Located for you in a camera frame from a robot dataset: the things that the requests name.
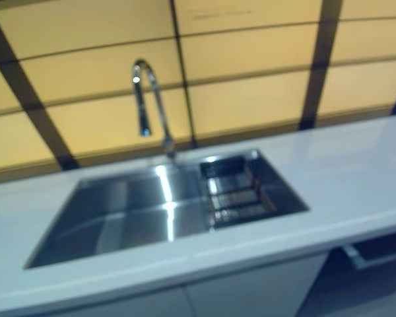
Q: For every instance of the white cabinet door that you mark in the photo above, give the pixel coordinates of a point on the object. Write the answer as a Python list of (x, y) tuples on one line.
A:
[(85, 307), (257, 287)]

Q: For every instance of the chrome gooseneck kitchen faucet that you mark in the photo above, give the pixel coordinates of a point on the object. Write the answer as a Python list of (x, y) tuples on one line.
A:
[(158, 99)]

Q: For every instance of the black roll-up drying rack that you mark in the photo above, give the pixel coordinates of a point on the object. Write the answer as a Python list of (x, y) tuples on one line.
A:
[(237, 198)]

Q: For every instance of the stainless steel sink basin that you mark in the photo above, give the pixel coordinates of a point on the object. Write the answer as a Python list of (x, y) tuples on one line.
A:
[(118, 214)]

